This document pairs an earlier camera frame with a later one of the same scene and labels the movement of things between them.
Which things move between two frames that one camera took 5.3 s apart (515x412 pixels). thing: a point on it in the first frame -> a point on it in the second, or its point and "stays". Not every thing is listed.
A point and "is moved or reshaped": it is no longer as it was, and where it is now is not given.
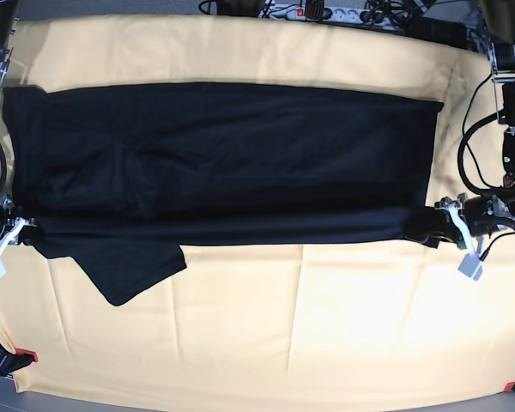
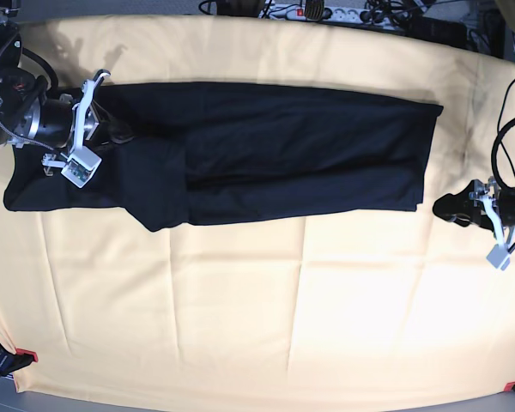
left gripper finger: x=18 y=224 -> x=87 y=90
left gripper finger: x=7 y=201 -> x=49 y=160
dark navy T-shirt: x=122 y=178 is moved or reshaped
